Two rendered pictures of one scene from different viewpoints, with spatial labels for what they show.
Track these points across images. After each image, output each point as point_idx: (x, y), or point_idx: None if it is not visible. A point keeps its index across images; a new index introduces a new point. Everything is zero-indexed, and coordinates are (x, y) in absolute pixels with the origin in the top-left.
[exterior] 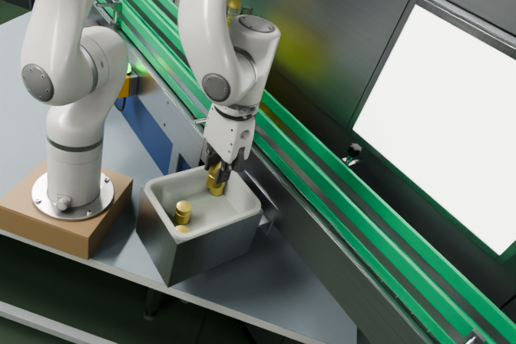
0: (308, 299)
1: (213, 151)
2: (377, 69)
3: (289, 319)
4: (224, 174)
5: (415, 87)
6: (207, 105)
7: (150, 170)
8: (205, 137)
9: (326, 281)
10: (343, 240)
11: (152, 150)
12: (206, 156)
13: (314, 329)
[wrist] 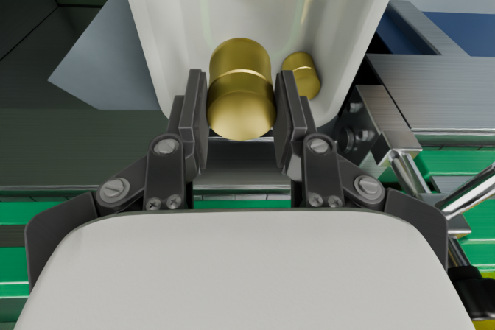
0: (129, 76)
1: (299, 163)
2: None
3: (104, 37)
4: (168, 127)
5: None
6: (491, 214)
7: None
8: (384, 215)
9: (39, 118)
10: (23, 197)
11: (490, 21)
12: (372, 100)
13: (85, 57)
